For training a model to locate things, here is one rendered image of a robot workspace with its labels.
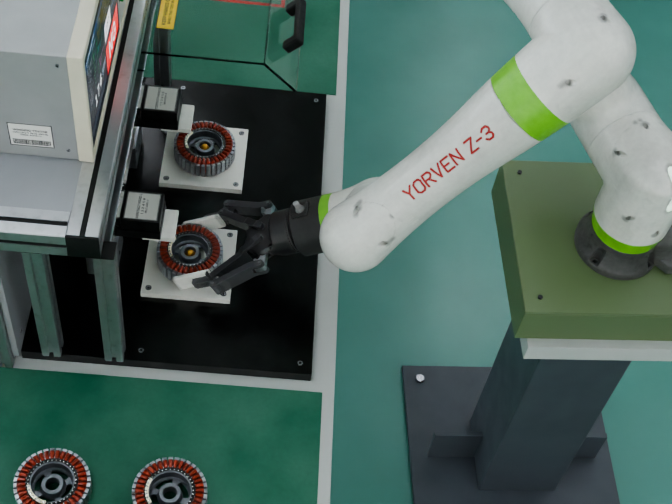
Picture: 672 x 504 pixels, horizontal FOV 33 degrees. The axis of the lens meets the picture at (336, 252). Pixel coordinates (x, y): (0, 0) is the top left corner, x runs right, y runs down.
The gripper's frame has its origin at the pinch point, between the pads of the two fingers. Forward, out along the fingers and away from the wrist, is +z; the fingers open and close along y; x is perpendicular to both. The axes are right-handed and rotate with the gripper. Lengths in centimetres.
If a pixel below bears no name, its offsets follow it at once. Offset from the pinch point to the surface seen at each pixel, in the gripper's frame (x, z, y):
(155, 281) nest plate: -0.7, 5.6, 5.2
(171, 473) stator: 3.8, -1.3, 39.4
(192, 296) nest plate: 2.6, -0.1, 7.3
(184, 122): -8.9, 0.1, -22.6
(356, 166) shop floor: 85, 13, -95
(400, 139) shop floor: 91, 2, -107
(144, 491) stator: 1.5, 1.3, 43.1
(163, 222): -8.9, 0.1, 0.1
